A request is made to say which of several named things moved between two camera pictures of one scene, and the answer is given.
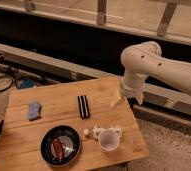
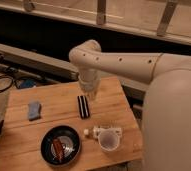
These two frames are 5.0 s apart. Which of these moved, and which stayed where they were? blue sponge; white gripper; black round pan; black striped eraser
Moved: white gripper
Stayed: blue sponge; black round pan; black striped eraser
